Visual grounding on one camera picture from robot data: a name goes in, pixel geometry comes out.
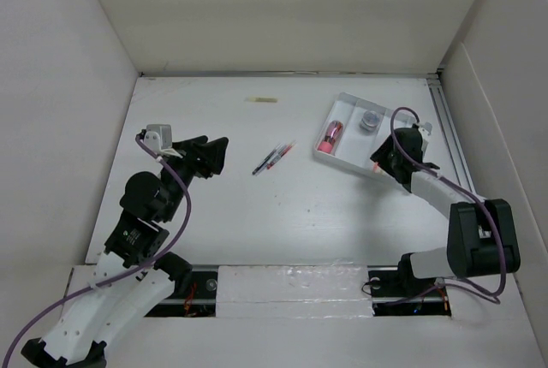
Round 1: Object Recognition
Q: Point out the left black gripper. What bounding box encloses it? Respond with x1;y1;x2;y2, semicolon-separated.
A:
162;134;228;220

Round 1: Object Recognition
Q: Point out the clear paperclip jar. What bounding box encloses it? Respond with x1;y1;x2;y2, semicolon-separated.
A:
359;110;383;133

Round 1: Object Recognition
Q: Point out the white compartment tray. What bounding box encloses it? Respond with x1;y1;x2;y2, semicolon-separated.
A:
313;92;396;184

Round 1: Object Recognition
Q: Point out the pink capped marker tube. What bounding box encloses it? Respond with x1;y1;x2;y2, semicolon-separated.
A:
317;120;344;154

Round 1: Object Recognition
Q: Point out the beige yellow highlighter pen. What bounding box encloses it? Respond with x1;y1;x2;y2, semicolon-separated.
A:
244;97;278;104

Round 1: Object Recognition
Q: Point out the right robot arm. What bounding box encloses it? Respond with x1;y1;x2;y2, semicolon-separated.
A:
371;124;521;302

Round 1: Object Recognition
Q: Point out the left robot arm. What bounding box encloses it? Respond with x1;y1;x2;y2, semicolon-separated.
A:
21;126;229;367

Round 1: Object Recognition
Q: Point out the black gel pen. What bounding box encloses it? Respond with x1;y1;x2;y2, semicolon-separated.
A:
252;144;283;175

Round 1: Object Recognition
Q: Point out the red gel pen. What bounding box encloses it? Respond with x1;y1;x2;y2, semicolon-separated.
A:
266;141;296;169

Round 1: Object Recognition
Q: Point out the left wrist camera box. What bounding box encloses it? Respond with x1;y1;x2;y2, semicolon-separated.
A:
140;124;172;153

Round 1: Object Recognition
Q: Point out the aluminium rail right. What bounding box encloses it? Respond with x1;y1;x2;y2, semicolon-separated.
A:
426;74;476;193

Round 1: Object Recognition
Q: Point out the front mounting rail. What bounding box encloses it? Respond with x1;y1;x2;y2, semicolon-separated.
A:
159;264;451;319

